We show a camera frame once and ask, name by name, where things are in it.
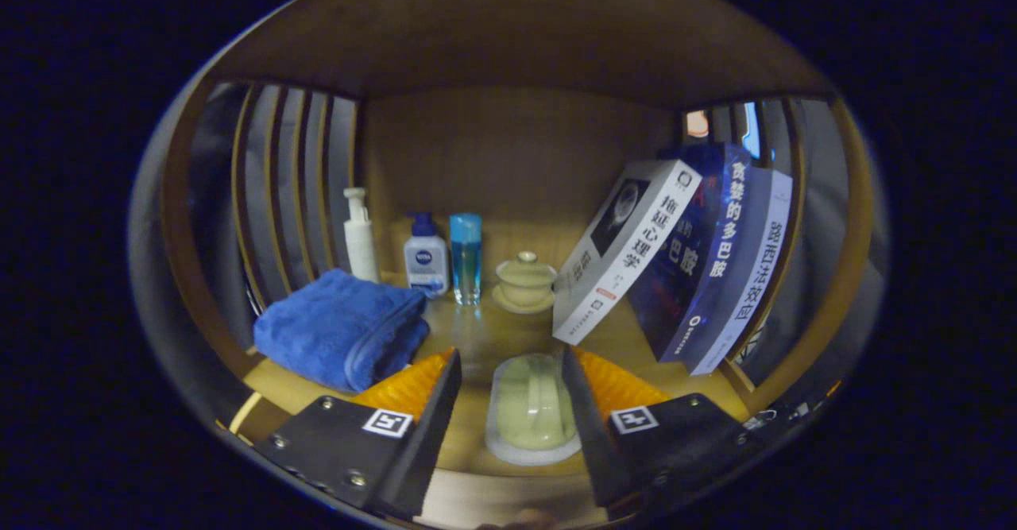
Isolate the white bottle with blue cap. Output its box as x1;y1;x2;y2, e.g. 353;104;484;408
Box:
403;212;450;299

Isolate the cream lidded teacup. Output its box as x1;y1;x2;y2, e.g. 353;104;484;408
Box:
492;251;559;315

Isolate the white pump bottle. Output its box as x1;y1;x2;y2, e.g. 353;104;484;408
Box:
342;188;381;284

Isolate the wooden countertop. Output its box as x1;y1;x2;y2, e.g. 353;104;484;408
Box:
238;268;752;479

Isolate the dark blue book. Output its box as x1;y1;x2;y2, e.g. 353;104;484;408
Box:
628;143;756;362

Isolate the wooden cabinet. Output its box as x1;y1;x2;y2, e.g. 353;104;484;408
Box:
159;0;875;527

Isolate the green scrub brush white pad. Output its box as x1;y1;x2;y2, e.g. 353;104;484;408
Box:
485;353;585;467

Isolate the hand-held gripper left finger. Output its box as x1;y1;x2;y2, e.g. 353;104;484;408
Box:
253;347;463;521

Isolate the pale grey-blue book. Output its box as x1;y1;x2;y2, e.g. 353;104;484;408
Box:
687;166;794;377

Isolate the white book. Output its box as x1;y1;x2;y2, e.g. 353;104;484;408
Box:
551;159;704;346

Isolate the clear blue bottle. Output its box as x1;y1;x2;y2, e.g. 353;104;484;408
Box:
449;213;483;306

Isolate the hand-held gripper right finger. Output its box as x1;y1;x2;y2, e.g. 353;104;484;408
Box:
561;346;768;511

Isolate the blue folded towel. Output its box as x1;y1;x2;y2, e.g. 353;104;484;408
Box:
253;268;431;394

